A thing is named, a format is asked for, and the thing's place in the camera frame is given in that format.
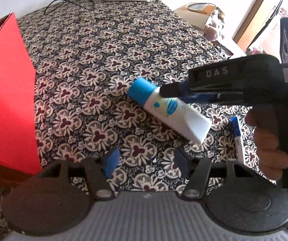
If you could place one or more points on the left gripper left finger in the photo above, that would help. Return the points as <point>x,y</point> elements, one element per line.
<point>110,161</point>

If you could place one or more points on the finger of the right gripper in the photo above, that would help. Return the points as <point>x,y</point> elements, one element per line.
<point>182,91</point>

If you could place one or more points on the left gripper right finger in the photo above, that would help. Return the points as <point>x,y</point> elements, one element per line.
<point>184,162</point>

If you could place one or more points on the white blue-capped lotion tube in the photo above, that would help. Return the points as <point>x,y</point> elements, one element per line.
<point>173,112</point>

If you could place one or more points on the blue white marker pen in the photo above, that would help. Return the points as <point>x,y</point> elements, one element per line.
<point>237,134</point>

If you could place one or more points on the person right hand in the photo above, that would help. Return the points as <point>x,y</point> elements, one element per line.
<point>272,159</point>

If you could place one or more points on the brown cardboard box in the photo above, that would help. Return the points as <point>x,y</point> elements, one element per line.
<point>205,17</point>

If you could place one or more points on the red cardboard box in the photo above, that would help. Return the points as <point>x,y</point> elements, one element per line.
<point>18,148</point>

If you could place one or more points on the floral patterned tablecloth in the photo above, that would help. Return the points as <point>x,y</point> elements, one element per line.
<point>86,56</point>

